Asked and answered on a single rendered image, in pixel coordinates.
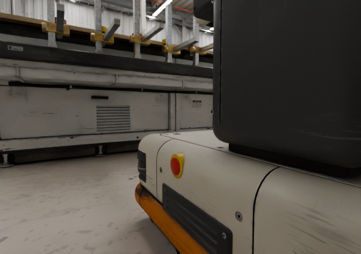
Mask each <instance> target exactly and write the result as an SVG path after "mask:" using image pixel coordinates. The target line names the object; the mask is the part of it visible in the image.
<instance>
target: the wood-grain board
mask: <svg viewBox="0 0 361 254"><path fill-rule="evenodd" d="M0 21H7V22H10V23H16V24H23V25H29V26H35V27H42V22H43V23H45V22H48V21H46V20H40V19H34V18H29V17H23V16H18V15H13V14H8V13H2V12H0ZM68 26H70V32H71V33H77V34H84V35H90V33H95V30H93V29H90V28H84V27H78V26H73V25H68ZM113 36H114V40H119V41H125V42H130V41H129V37H130V36H128V35H122V34H116V33H114V34H113ZM149 46H154V47H161V48H162V47H163V45H162V42H160V41H155V40H150V45H149ZM180 51H184V52H190V50H189V49H188V47H186V48H184V49H182V50H180ZM206 55H209V56H213V51H210V50H208V51H206Z"/></svg>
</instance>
